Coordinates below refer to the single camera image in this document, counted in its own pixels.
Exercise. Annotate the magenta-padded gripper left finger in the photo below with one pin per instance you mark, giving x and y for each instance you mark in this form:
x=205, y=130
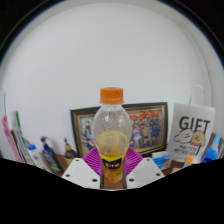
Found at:
x=83, y=170

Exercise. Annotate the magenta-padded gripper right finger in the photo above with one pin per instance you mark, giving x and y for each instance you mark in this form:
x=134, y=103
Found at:
x=141, y=170

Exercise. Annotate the orange-capped juice bottle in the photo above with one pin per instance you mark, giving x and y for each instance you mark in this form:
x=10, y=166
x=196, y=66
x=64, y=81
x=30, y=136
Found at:
x=112, y=133

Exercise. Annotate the dark yellow-labelled pump bottle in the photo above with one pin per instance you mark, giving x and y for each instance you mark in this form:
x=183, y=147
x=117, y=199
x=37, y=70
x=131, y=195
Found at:
x=69, y=154

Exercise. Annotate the blue tissue pack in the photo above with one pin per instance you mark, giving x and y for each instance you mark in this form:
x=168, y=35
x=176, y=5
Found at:
x=162, y=160

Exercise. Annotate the dark blue pump bottle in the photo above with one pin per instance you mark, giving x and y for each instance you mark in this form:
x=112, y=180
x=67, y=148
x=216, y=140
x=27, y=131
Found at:
x=50, y=156

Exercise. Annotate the framed group photo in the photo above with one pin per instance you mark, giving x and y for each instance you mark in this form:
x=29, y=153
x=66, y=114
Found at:
x=146, y=130

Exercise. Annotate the small orange white cube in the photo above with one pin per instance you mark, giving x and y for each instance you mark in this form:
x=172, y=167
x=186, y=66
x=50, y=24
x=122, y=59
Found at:
x=189, y=160

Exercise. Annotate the white shampoo bottle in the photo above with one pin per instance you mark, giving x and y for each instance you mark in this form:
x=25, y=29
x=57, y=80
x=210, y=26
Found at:
x=35, y=156

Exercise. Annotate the white paper gift bag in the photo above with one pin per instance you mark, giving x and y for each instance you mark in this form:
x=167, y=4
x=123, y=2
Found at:
x=191, y=130

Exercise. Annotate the blue detergent bottle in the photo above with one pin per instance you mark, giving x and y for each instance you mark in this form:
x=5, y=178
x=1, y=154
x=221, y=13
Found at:
x=210, y=151

